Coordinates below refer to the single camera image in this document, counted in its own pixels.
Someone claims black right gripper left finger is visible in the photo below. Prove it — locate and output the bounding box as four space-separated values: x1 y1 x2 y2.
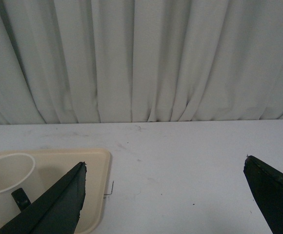
0 162 87 234

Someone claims cream square plastic plate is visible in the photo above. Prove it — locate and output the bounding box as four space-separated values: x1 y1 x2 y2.
0 149 111 234

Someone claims white mug with black handle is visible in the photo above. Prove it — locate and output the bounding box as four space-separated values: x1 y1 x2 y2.
0 153 45 227

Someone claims white pleated curtain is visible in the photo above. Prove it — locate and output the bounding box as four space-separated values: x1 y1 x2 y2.
0 0 283 124

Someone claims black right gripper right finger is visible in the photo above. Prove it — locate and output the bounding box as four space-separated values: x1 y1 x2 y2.
243 156 283 234

